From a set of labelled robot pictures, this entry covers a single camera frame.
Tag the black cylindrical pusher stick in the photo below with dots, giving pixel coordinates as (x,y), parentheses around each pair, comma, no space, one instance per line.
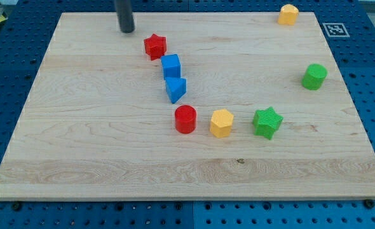
(125,15)

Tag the red star block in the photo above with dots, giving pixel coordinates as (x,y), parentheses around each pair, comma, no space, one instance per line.
(155,46)

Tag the green star block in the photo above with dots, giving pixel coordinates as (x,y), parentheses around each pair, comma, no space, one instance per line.
(266,122)

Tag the blue cube block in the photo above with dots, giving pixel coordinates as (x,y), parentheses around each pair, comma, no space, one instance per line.
(171,66)

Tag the blue triangle block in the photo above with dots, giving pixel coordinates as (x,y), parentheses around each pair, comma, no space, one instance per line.
(175,88)

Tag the red cylinder block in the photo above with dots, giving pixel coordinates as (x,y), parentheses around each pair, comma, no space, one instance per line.
(185,119)

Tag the light wooden board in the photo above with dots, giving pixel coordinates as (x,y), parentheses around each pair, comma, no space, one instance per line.
(98,124)

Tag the yellow hexagon block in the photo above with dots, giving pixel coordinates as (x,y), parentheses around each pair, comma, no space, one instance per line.
(221,123)

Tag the yellow heart block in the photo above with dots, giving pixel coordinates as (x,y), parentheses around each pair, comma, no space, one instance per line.
(288,15)

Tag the green cylinder block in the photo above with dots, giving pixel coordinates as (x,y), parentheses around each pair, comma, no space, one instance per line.
(314,76)

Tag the white fiducial marker tag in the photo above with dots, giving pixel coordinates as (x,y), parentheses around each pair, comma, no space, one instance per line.
(335,30)

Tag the black bolt front left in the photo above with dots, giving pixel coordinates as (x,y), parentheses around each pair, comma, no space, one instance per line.
(16,206)

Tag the black bolt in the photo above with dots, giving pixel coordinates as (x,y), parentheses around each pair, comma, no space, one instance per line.
(369,203)
(16,206)

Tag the black bolt front right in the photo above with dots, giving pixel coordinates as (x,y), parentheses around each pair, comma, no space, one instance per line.
(369,203)

